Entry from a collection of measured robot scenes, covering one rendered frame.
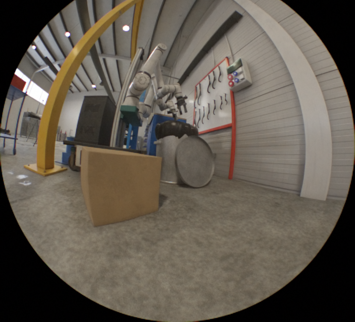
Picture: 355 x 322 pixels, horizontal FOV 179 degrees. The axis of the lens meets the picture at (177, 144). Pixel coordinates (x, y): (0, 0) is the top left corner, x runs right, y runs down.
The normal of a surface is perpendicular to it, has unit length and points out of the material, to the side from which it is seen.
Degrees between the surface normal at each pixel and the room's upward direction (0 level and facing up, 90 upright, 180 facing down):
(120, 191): 90
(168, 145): 93
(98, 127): 90
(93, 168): 90
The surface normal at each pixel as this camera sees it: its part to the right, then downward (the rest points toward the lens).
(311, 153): -0.94, -0.11
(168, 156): -0.20, -0.05
